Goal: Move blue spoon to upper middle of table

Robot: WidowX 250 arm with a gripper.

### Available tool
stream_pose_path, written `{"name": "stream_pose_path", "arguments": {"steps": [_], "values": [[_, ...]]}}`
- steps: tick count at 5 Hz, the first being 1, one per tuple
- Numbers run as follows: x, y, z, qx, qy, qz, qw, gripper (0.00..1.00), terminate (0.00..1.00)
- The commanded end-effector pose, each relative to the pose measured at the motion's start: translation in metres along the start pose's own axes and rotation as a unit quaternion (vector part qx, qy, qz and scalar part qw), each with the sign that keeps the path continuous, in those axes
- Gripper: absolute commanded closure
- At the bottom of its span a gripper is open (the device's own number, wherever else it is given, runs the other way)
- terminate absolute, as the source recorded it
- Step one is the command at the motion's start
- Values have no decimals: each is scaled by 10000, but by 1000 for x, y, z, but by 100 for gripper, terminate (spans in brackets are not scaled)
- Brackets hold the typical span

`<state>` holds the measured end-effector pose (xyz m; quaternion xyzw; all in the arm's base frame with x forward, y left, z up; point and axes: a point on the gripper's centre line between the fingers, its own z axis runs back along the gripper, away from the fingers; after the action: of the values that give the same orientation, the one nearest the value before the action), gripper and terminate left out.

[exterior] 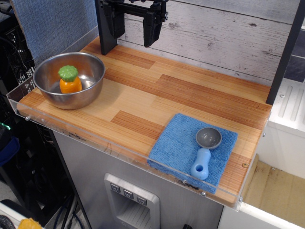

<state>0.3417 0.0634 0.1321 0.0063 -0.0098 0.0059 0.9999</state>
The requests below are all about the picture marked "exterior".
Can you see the orange toy carrot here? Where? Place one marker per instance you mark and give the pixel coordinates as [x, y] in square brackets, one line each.
[69, 82]

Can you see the clear acrylic table guard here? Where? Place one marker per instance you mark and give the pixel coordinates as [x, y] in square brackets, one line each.
[128, 117]

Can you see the black plastic crate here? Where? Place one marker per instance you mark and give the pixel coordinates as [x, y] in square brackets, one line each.
[16, 61]

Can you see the blue spoon with grey bowl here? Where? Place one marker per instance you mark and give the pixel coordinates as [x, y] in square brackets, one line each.
[207, 138]

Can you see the black vertical post right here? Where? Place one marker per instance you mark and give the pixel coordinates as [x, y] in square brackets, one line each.
[287, 52]

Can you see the blue microfibre cloth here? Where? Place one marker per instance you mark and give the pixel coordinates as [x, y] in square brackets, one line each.
[176, 150]

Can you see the white toy sink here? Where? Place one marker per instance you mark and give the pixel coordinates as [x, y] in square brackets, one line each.
[274, 193]

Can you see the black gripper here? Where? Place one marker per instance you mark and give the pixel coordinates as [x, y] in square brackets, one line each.
[153, 17]

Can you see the black vertical post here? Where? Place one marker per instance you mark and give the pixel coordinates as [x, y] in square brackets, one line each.
[107, 41]
[287, 52]

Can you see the stainless steel bowl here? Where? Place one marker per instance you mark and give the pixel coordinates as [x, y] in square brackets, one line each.
[91, 71]

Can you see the blue fabric panel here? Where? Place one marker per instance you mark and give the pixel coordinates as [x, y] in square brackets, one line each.
[52, 27]

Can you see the toy fridge water dispenser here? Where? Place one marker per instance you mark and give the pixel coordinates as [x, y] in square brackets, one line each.
[132, 206]

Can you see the yellow toy object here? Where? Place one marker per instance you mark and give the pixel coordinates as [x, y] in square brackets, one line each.
[29, 224]

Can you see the black vertical post left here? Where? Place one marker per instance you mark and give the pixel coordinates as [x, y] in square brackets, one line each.
[107, 41]

